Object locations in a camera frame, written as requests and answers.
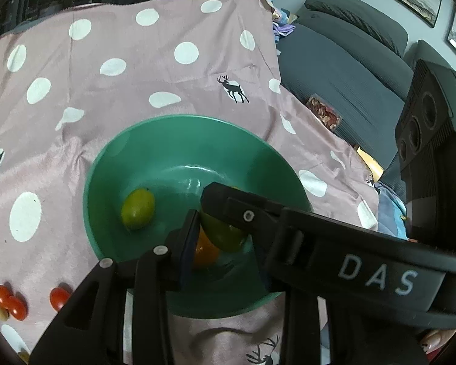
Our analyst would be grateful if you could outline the light blue cloth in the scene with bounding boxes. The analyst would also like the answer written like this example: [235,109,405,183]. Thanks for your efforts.
[376,182,409,236]

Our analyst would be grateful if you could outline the pastel printed sheet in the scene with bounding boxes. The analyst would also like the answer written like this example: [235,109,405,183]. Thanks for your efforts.
[205,0,301,39]

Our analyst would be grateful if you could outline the yellow paper packet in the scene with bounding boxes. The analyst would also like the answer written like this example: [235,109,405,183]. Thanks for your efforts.
[355,145,384,181]

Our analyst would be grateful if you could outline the clear snack packet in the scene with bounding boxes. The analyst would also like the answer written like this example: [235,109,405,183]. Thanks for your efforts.
[306,93,343,132]

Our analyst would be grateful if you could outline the pink polka dot cloth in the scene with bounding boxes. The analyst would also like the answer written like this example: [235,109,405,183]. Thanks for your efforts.
[0,0,382,365]

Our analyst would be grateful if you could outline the grey sofa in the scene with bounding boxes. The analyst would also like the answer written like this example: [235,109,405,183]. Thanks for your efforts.
[277,0,456,214]

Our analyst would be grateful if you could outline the green bowl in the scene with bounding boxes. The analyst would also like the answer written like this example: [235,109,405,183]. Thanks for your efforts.
[83,115,313,319]

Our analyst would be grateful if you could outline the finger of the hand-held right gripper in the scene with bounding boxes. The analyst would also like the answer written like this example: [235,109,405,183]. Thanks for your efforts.
[201,182,289,271]

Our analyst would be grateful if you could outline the person's right hand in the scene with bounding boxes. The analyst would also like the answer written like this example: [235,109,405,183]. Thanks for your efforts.
[418,329,454,356]

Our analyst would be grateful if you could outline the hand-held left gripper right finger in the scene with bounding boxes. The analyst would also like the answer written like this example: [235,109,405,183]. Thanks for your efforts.
[253,241,430,365]

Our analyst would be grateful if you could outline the green oval fruit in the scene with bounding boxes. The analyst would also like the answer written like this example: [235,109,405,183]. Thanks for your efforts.
[201,211,247,252]
[121,187,156,231]

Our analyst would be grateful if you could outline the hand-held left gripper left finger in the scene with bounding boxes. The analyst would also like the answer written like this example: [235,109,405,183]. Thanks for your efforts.
[28,210,200,365]

